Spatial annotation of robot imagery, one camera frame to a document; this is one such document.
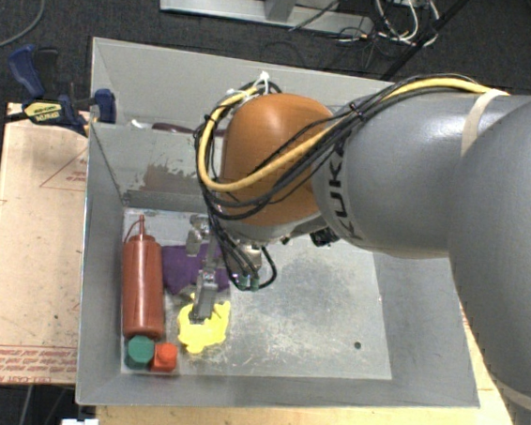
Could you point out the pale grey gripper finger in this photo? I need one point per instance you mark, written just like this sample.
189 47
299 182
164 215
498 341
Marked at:
210 301
199 300

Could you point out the yellow soft toy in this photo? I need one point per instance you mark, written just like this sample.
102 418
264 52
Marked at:
203 334

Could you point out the purple cloth bag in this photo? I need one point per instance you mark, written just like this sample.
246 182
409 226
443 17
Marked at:
179 268

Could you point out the red-brown squeeze bottle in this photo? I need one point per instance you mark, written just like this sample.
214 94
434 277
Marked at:
142 283

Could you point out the red hexagonal block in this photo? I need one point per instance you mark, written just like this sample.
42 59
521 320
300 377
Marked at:
165 357

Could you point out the green hexagonal block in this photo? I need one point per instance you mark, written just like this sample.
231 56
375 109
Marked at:
139 351

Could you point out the grey metal bin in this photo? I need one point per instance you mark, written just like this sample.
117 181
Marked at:
312 306

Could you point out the dark red flat thing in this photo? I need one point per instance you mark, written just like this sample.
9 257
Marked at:
173 127

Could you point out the brown cardboard board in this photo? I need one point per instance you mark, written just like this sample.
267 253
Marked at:
35 248

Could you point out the black cylinder on white bracket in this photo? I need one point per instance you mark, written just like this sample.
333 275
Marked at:
323 237

